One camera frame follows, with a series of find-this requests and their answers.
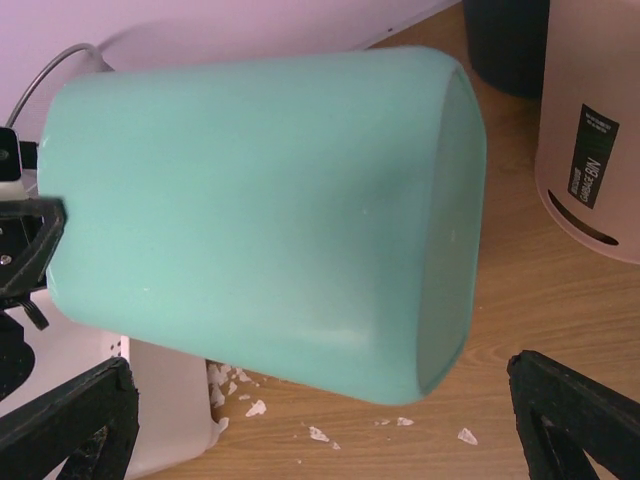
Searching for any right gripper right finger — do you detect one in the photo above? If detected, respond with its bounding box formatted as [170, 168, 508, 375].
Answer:
[507, 350, 639, 479]

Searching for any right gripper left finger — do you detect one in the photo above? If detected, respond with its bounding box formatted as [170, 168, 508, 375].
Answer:
[1, 357, 139, 479]

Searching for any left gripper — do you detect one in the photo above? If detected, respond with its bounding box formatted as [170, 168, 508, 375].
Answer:
[0, 195, 68, 391]

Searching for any white plastic tub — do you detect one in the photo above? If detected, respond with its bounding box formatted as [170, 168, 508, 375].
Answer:
[1, 290, 219, 479]

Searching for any salmon pink plastic bin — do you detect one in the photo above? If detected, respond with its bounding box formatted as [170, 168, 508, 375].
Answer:
[535, 0, 639, 264]

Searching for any green plastic bin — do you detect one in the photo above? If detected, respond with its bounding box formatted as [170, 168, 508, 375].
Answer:
[37, 46, 487, 405]

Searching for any dark grey plastic bin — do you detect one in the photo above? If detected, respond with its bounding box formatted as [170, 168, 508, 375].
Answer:
[462, 0, 550, 99]

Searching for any white plastic shard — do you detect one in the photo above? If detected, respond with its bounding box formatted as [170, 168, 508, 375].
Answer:
[308, 426, 330, 443]
[245, 399, 267, 418]
[457, 427, 478, 446]

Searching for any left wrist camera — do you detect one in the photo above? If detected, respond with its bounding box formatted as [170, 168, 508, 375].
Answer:
[0, 127, 28, 201]

